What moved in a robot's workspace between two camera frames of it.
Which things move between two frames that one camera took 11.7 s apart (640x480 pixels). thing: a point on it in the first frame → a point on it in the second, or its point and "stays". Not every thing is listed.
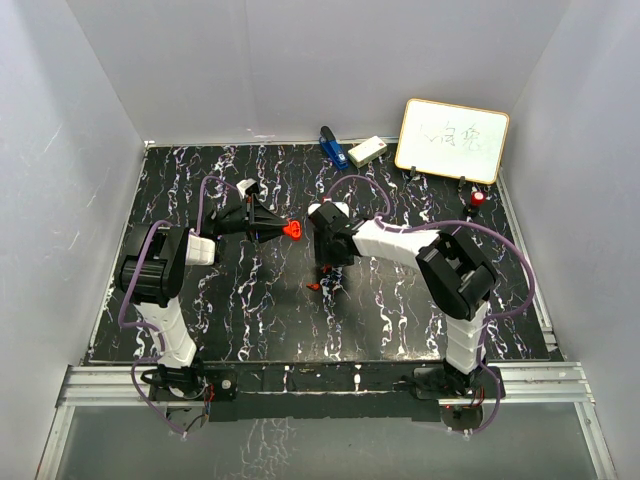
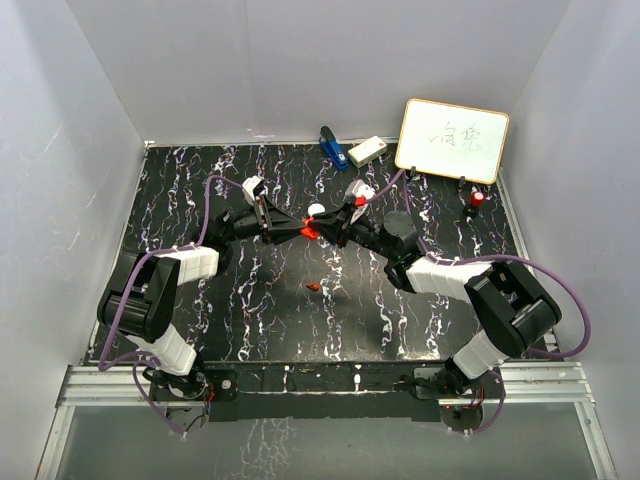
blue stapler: [331, 147] stays
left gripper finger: [261, 214] → [280, 218]
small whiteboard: [450, 140] stays
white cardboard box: [366, 151] stays
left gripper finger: [269, 232] → [287, 235]
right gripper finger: [338, 273] → [329, 219]
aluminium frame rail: [126, 385] stays
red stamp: [478, 198] stays
